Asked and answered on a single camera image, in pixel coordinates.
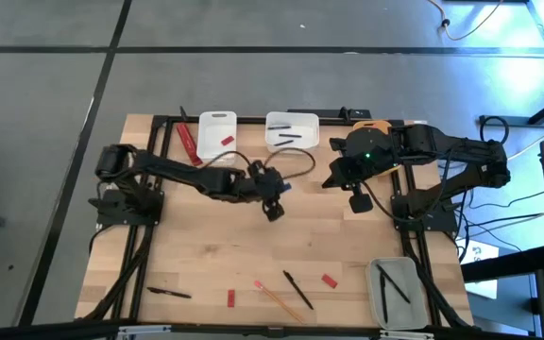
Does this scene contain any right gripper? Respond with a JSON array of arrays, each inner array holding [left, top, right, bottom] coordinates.
[[321, 149, 389, 190]]

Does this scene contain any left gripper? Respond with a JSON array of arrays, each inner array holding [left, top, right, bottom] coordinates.
[[252, 164, 286, 204]]

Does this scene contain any large white plastic bin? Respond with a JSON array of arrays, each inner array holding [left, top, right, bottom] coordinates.
[[264, 111, 321, 154]]

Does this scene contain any yellow plastic bin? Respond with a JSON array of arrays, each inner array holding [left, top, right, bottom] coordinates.
[[351, 119, 401, 179]]

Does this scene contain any black mounting bar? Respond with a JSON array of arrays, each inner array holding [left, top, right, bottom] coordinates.
[[288, 108, 372, 120]]

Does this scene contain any small white plastic bin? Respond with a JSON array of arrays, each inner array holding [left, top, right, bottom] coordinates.
[[196, 110, 238, 161]]

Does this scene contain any orange pencil pink eraser cap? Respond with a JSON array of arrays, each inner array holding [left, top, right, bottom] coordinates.
[[253, 280, 306, 325]]

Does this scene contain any grey plastic bin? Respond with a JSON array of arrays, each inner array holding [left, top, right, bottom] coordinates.
[[365, 256, 430, 331]]

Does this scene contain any white paper sheet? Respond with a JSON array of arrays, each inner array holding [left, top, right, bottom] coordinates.
[[455, 238, 501, 299]]

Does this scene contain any black stand leg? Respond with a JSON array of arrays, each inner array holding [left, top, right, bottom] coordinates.
[[479, 87, 544, 128]]

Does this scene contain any black front crossbar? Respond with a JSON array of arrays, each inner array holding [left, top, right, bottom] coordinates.
[[0, 319, 544, 340]]

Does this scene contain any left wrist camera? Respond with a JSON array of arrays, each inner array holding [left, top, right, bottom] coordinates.
[[263, 201, 286, 223]]

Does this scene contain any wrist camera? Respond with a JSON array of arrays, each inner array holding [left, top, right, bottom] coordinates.
[[263, 201, 286, 223], [348, 181, 375, 214]]

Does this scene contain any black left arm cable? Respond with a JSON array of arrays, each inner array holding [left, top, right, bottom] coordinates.
[[203, 147, 316, 181]]

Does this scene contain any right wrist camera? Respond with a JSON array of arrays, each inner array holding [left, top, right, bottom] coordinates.
[[348, 181, 375, 214]]

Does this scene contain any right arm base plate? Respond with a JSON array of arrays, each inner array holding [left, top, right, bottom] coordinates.
[[391, 194, 458, 232]]

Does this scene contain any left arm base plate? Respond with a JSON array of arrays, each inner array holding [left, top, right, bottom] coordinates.
[[87, 188, 165, 227]]

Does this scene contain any black floor cable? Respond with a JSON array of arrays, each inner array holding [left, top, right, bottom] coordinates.
[[455, 207, 544, 240]]

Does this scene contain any beige floor cable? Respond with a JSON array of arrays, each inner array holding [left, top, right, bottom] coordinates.
[[507, 115, 544, 164], [426, 0, 507, 42]]

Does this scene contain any black cart frame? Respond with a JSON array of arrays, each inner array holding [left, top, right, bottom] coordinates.
[[460, 244, 544, 340]]

